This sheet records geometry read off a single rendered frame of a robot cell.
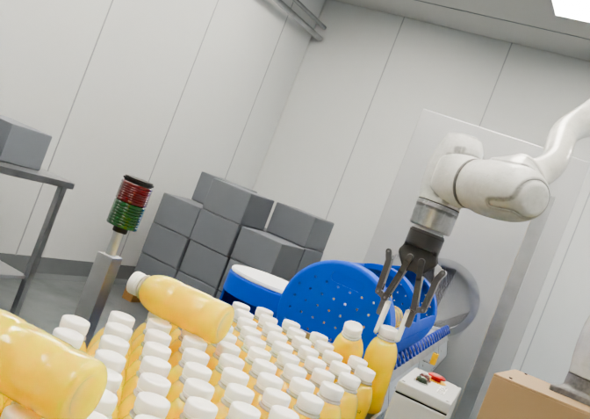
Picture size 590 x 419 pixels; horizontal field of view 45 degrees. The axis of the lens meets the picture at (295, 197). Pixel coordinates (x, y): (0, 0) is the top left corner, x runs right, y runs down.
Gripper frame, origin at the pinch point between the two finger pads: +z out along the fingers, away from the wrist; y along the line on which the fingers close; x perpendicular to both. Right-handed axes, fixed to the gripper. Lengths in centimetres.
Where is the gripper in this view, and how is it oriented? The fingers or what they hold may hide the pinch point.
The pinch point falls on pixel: (392, 321)
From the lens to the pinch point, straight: 151.4
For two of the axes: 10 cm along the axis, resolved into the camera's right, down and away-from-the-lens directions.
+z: -3.7, 9.3, 0.1
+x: -3.2, -1.2, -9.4
